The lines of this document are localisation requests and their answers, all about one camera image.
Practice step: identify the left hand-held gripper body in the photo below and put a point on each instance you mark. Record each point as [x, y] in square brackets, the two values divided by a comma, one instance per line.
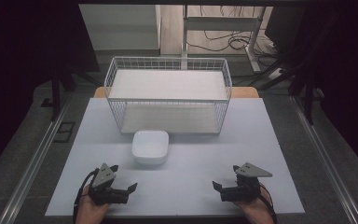
[103, 179]

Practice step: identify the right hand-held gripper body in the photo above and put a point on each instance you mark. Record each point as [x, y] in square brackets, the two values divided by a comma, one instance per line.
[245, 189]

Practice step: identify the white square bowl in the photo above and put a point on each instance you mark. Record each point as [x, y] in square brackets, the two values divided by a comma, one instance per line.
[150, 147]

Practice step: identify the person's right hand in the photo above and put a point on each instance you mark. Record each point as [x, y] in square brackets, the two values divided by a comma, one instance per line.
[256, 210]

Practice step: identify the person's left hand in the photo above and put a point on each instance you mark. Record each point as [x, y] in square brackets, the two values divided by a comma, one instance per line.
[88, 211]

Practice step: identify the wooden table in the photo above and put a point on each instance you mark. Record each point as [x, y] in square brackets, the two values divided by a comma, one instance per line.
[245, 92]

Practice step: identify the black metal stand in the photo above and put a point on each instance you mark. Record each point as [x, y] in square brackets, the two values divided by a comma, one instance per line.
[307, 93]
[56, 93]

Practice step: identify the white power strip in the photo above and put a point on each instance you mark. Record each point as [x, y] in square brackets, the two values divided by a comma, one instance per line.
[275, 74]

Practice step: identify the white cabinet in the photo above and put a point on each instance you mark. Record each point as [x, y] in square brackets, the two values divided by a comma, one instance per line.
[121, 28]

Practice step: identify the black square floor frame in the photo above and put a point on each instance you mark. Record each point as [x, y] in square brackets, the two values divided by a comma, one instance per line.
[64, 132]

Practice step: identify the aluminium rail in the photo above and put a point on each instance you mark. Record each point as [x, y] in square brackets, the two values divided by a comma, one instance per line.
[323, 161]
[34, 165]

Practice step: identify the white metal desk frame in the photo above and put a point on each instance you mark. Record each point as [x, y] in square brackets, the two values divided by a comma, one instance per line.
[220, 23]

